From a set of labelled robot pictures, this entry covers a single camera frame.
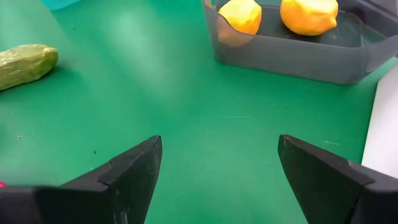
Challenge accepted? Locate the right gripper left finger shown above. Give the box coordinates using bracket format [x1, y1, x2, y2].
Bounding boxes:
[0, 135, 163, 224]

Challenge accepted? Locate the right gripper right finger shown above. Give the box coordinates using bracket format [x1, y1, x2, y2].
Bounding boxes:
[277, 134, 398, 224]

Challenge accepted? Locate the yellow-green cucumber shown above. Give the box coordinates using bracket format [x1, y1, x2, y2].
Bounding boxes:
[0, 44, 59, 91]

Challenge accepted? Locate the grey translucent bin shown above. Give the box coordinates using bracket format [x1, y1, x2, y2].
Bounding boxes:
[201, 0, 398, 85]

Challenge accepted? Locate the yellow lemon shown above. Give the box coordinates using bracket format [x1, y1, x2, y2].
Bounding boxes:
[279, 0, 339, 37]
[216, 0, 263, 48]

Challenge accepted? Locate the teal plastic bin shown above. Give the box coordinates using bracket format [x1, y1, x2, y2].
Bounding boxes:
[40, 0, 82, 11]

